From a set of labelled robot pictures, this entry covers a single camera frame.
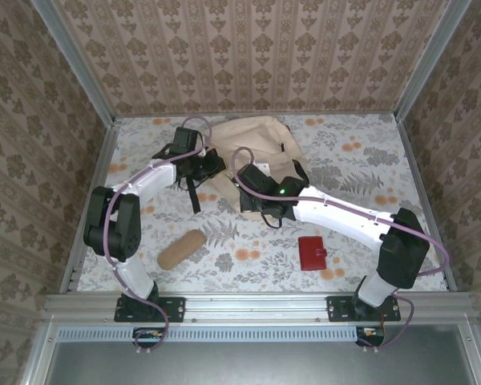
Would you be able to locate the red wallet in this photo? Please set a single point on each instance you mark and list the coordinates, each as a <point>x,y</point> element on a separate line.
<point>310,254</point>

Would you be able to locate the tan glasses case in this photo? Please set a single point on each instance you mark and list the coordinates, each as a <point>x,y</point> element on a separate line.
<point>180,248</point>

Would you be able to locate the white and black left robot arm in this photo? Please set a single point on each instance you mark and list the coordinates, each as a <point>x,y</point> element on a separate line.
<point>112,228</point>

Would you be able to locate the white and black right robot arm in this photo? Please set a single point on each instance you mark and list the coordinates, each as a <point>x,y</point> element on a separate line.
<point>402,248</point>

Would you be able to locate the floral patterned table mat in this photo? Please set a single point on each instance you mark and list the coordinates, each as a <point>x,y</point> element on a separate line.
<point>264,260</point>

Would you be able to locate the grey metal sheet panel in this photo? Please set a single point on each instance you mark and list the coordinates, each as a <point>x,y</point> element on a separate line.
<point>244,365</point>

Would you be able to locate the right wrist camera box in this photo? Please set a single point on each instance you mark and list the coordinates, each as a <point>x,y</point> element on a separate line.
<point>263,167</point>

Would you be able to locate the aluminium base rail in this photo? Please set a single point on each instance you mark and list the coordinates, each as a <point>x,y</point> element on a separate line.
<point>256,306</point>

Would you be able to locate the thin aluminium wall rail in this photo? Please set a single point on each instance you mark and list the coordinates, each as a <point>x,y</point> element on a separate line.
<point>344,115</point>

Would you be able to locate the aluminium side rail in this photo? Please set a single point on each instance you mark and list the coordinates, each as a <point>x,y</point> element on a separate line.
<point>419,180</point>
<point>91,200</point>

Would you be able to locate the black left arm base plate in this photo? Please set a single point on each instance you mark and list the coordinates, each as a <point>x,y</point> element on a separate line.
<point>172,309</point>

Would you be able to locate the aluminium frame post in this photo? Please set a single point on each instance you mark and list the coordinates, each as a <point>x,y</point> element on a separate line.
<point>429,60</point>
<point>77,64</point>

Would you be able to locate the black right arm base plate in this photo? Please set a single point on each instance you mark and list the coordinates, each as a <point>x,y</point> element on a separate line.
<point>336,309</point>

